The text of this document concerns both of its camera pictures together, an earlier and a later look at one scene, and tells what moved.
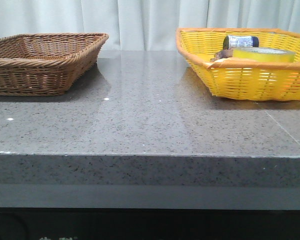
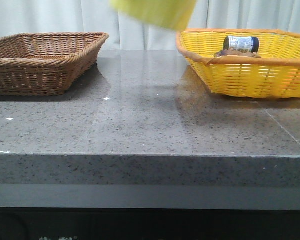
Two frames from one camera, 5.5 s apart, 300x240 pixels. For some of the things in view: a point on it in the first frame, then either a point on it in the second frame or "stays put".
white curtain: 141,25 stays put
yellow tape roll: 264,54 → 175,14
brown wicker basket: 46,64 stays put
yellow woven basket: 248,80 stays put
